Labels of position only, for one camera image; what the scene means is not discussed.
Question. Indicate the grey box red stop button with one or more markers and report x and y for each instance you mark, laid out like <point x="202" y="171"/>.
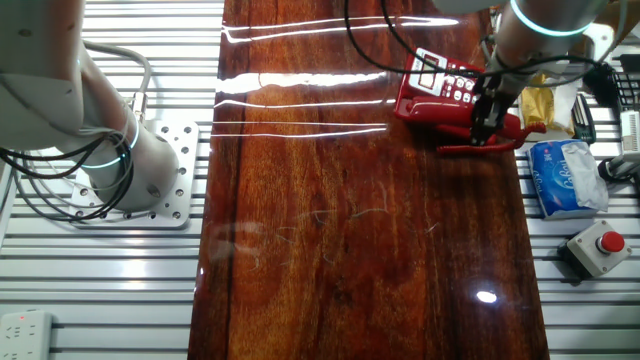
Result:
<point x="590" y="250"/>

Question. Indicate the reddish brown wooden board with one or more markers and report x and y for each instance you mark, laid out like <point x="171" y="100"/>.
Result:
<point x="300" y="275"/>

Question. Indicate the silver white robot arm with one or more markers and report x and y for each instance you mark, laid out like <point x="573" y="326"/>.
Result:
<point x="50" y="75"/>

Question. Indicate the red telephone base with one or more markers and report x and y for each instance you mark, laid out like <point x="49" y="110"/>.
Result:
<point x="430" y="75"/>

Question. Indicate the white power strip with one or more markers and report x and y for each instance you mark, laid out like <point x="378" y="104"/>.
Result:
<point x="25" y="335"/>

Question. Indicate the blue tissue pack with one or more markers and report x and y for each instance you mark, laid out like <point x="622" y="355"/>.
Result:
<point x="555" y="190"/>

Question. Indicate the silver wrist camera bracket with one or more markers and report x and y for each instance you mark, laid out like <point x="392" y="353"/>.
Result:
<point x="600" y="42"/>

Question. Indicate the gold tissue pack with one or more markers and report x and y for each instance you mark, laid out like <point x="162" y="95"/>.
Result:
<point x="540" y="110"/>

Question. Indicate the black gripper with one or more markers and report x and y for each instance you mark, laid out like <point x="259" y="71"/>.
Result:
<point x="499" y="95"/>

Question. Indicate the black computer keyboard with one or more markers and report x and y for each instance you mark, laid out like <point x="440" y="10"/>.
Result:
<point x="627" y="92"/>

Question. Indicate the silver robot mounting plate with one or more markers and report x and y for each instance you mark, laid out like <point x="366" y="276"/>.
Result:
<point x="180" y="150"/>

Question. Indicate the brown cardboard box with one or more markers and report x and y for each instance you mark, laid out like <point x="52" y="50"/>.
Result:
<point x="625" y="20"/>

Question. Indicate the small dark ribbed object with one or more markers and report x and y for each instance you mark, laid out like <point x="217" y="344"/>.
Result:
<point x="584" y="120"/>

